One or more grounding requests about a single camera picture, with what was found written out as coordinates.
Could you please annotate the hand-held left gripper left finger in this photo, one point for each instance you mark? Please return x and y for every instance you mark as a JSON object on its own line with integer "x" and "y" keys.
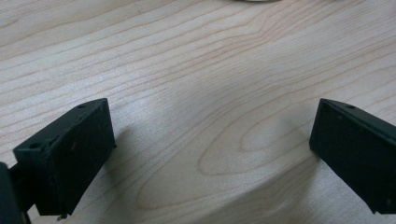
{"x": 74, "y": 155}

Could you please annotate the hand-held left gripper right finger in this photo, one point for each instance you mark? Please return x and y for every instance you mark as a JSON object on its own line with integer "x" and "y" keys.
{"x": 351, "y": 149}

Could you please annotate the white round object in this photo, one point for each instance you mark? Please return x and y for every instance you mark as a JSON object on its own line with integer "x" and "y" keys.
{"x": 257, "y": 0}

